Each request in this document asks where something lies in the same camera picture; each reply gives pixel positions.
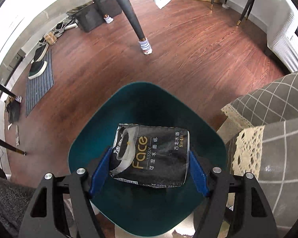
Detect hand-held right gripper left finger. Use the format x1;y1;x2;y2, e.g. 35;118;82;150
18;147;113;238

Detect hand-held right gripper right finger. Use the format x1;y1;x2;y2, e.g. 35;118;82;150
189;151;279;238

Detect black tissue packet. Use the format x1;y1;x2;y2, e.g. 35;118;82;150
109;123;190;187

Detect teal chair seat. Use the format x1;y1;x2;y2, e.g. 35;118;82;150
68;81;227;236

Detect grey fuzzy cloth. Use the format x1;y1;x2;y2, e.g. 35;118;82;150
0;174;40;238

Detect black chair leg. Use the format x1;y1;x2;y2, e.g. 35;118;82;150
0;132;26;156
0;79;23;103

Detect striped grey door mat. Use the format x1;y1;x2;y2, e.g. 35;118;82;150
26;49;55;117

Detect black bag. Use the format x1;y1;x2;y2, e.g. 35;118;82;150
5;100;21;123

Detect dark slip-on shoe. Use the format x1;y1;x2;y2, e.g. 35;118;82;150
31;45;49;63
28;61;48;80

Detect tan slippers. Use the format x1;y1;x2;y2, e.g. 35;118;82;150
44;32;57;45

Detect grey white sneakers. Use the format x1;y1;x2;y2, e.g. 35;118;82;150
52;21;77;37

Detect black storage box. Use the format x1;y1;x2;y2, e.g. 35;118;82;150
67;0;123;33

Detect grey armchair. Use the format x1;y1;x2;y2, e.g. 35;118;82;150
266;0;298;73

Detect black tapered table leg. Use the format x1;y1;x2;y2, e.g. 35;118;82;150
104;0;154;55
83;0;113;24

